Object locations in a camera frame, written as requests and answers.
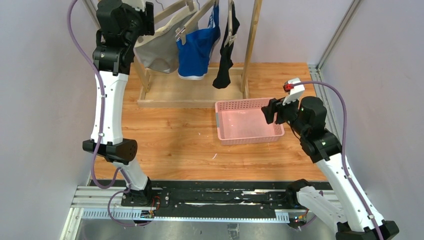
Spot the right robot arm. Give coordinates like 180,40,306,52
261,96,400,240

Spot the grey underwear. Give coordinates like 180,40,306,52
134,7,197,74

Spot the blue underwear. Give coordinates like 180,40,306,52
176,5,221,81

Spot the beige clip hanger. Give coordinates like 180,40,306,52
175,0,220,45
223,0,237,47
154,0,195,24

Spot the black underwear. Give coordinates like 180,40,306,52
212,4,240,89

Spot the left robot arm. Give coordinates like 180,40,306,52
82,0,155,207

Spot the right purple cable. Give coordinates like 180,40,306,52
293,80,385,240

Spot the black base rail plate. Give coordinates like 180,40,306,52
88,179,334,220

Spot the purple cable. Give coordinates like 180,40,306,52
67,0,157,228
293,80,385,240

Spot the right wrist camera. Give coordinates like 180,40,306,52
282,77,305,106

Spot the wooden clothes rack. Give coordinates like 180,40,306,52
133,0,263,108

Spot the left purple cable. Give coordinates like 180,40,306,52
67,0,157,228

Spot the pink plastic basket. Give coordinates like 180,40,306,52
215,97,285,146

